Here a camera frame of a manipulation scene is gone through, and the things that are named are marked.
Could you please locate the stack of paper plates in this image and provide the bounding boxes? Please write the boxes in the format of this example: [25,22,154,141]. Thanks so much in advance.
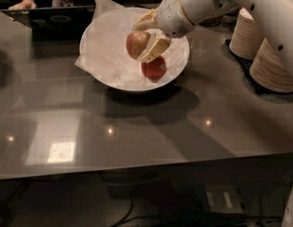
[250,39,293,93]
[230,9,264,61]

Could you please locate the black mat under plates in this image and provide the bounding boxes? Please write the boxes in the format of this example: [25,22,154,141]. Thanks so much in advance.
[232,53,292,95]

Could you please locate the white bowl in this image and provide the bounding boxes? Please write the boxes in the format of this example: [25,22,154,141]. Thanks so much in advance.
[76,8,190,93]

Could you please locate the black power box under table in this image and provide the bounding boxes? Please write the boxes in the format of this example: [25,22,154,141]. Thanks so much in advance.
[183,184,246,216]

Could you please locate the rear stack of paper plates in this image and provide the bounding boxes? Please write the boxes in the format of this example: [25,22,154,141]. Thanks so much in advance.
[230,9,264,61]

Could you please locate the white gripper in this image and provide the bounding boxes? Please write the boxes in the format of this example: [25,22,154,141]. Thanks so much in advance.
[132,0,195,63]

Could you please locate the front stack of paper plates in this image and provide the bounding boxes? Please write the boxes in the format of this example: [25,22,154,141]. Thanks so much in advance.
[250,39,293,93]

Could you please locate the black cable on floor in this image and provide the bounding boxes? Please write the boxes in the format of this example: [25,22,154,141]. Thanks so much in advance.
[110,182,283,227]

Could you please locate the person's right hand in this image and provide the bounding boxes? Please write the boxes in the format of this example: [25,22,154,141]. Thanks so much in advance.
[9,0,37,9]

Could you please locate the yellow-red apple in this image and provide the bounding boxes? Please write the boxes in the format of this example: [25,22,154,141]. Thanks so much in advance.
[126,31,150,60]

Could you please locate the black laptop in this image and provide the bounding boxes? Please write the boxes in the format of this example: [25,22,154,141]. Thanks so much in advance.
[2,6,95,31]

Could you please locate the white paper liner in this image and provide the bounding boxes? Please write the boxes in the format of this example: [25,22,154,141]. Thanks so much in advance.
[76,0,190,92]

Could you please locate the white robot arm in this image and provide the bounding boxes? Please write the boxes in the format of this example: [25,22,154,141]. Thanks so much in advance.
[133,0,293,78]

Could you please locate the red apple with sticker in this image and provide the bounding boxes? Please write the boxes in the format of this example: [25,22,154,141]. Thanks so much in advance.
[141,56,166,80]

